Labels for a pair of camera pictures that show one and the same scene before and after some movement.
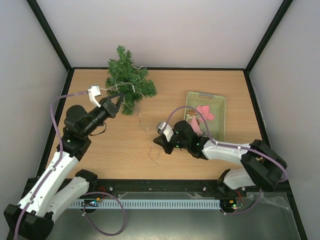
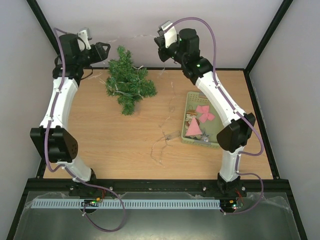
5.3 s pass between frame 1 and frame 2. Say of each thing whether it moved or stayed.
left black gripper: moved
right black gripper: moved
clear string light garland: moved
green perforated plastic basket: stayed
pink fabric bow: stayed
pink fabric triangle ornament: stayed
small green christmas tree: stayed
